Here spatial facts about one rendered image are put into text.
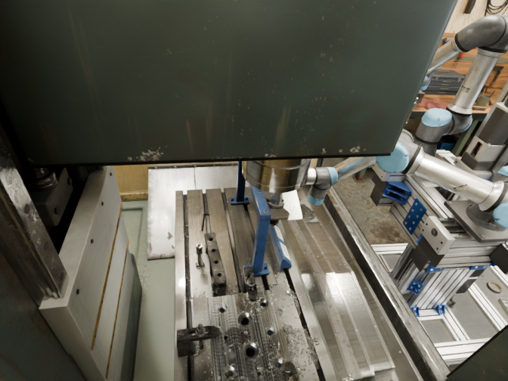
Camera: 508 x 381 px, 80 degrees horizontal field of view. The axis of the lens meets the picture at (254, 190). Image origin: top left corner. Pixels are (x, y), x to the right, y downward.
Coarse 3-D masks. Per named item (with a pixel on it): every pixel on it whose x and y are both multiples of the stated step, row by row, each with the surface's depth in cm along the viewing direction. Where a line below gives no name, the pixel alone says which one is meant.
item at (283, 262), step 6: (270, 228) 139; (270, 234) 140; (276, 234) 134; (276, 240) 131; (282, 240) 136; (276, 246) 131; (276, 252) 131; (282, 252) 126; (282, 258) 124; (282, 264) 125; (288, 264) 126
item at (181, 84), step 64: (0, 0) 35; (64, 0) 36; (128, 0) 37; (192, 0) 38; (256, 0) 40; (320, 0) 41; (384, 0) 43; (448, 0) 44; (0, 64) 38; (64, 64) 40; (128, 64) 41; (192, 64) 43; (256, 64) 45; (320, 64) 47; (384, 64) 49; (64, 128) 45; (128, 128) 47; (192, 128) 49; (256, 128) 51; (320, 128) 54; (384, 128) 56
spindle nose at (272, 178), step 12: (252, 168) 66; (264, 168) 64; (276, 168) 64; (288, 168) 64; (300, 168) 65; (252, 180) 68; (264, 180) 66; (276, 180) 65; (288, 180) 66; (300, 180) 68; (276, 192) 68
